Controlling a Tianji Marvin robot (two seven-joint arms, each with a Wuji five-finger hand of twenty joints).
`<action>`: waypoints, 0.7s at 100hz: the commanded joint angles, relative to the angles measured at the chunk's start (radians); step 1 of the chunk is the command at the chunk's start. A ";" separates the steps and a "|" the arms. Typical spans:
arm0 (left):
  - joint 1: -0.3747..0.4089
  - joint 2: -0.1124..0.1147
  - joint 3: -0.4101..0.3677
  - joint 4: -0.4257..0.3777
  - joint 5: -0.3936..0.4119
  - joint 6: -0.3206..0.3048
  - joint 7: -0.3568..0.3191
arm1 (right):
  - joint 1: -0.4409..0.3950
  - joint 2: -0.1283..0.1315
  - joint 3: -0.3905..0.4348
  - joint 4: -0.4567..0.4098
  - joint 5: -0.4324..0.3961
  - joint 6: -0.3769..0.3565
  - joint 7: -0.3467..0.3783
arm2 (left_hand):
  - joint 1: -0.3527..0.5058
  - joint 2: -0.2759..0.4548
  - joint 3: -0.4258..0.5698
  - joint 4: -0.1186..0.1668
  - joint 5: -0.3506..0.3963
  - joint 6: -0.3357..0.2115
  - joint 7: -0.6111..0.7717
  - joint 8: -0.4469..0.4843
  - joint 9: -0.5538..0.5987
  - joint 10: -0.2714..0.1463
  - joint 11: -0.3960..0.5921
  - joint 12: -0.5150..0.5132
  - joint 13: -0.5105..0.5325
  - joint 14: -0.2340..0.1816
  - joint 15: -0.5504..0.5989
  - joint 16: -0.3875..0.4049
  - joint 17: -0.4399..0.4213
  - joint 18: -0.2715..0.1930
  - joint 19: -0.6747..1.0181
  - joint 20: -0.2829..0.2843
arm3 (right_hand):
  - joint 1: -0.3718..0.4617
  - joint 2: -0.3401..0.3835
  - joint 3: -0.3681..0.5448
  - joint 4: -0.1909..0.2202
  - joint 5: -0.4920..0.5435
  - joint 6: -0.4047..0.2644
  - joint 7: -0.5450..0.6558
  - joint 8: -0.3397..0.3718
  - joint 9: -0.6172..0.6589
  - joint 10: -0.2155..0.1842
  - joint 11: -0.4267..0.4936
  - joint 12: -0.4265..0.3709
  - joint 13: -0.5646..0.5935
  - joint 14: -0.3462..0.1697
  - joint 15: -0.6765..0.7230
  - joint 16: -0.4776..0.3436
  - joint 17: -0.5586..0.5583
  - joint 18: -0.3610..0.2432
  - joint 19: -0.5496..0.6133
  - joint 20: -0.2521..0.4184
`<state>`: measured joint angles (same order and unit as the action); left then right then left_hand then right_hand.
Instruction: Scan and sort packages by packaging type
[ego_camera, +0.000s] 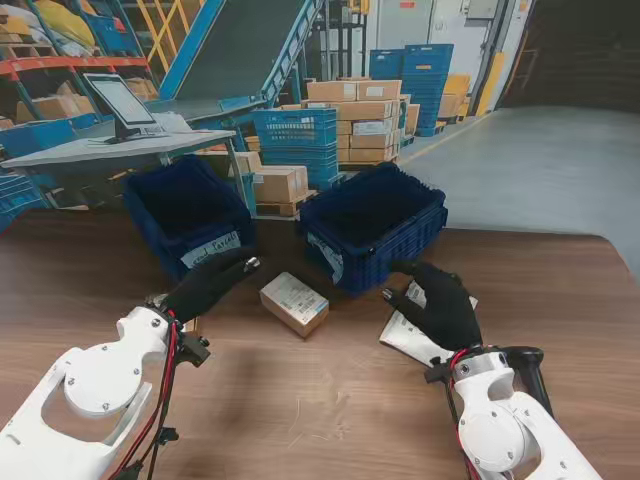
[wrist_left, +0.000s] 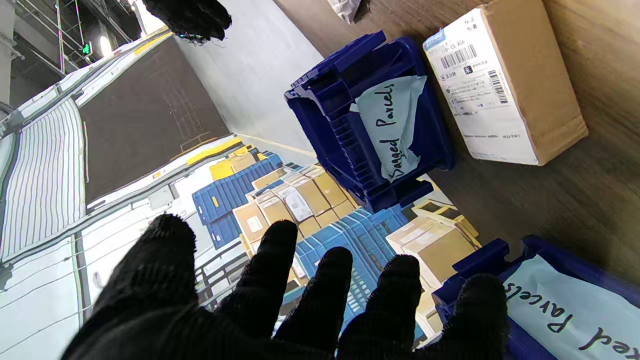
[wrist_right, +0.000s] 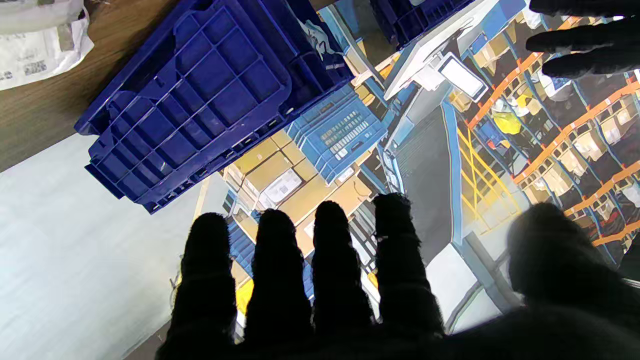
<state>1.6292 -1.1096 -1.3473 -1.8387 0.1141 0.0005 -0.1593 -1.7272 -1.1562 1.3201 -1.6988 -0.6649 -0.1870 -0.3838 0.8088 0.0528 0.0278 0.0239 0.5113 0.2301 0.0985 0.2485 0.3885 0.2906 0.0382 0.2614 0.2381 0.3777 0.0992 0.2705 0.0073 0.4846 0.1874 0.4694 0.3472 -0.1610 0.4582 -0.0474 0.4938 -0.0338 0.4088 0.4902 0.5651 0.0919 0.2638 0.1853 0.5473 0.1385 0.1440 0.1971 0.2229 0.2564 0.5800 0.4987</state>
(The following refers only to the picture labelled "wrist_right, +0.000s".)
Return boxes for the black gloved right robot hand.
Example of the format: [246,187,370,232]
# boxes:
[155,192,640,360]

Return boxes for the blue ribbed plastic bin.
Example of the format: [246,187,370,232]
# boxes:
[75,0,353,215]

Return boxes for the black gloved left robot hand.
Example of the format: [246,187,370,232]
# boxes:
[525,0,640,78]

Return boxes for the white padded mailer bag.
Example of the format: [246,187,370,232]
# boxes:
[0,0,95,91]

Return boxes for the blue bin boxed parcels label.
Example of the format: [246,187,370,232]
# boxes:
[370,0,473,48]

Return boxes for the crumpled handwritten paper label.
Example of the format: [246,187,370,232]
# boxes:
[299,19,343,71]

